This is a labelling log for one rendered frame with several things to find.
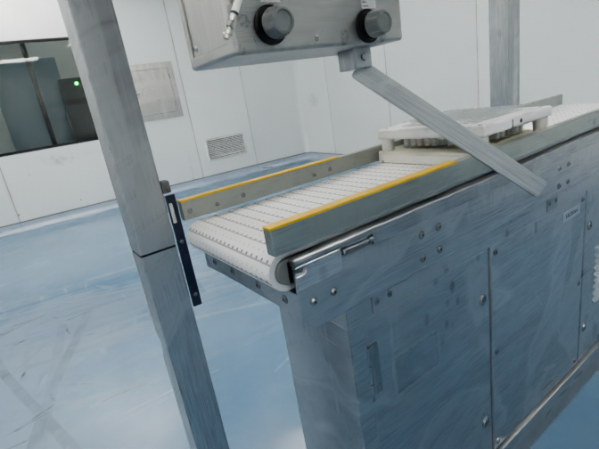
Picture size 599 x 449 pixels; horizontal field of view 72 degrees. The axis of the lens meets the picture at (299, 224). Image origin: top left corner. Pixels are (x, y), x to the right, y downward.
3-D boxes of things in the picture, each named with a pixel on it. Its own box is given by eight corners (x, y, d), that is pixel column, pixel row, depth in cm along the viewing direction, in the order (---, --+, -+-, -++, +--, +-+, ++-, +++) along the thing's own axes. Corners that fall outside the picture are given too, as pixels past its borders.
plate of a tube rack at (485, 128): (483, 138, 70) (483, 126, 69) (376, 139, 89) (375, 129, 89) (553, 115, 83) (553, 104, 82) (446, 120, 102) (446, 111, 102)
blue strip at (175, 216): (194, 307, 72) (165, 196, 66) (192, 306, 72) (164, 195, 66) (202, 304, 73) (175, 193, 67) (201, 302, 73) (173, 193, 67)
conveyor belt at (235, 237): (273, 297, 49) (265, 258, 47) (191, 252, 69) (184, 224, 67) (661, 115, 120) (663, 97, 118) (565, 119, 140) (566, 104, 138)
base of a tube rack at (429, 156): (484, 167, 71) (483, 153, 71) (379, 162, 91) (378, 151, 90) (552, 140, 84) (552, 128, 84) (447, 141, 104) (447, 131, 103)
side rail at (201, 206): (184, 221, 67) (180, 202, 66) (181, 219, 69) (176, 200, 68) (562, 103, 137) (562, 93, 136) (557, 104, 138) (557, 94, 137)
